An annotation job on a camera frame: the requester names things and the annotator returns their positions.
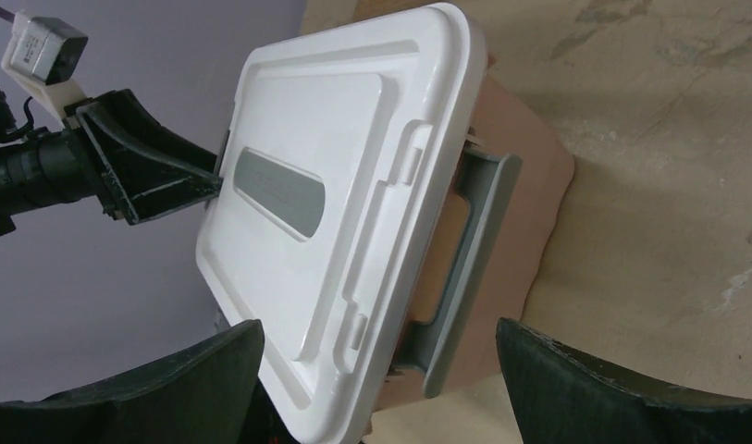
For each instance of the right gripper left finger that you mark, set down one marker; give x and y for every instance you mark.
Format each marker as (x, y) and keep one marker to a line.
(198, 395)

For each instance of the grey bin latch handle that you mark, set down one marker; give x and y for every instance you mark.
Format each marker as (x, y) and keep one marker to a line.
(486, 182)

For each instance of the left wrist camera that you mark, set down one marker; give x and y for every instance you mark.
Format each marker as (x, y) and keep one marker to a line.
(41, 57)

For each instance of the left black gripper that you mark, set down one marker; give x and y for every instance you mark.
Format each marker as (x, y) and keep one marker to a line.
(139, 169)

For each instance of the pink plastic bin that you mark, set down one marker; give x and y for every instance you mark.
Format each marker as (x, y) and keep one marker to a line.
(504, 125)

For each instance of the white plastic bin lid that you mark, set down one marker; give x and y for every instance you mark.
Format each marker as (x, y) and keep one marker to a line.
(341, 150)

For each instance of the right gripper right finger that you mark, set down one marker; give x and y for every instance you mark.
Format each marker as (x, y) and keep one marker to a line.
(563, 395)

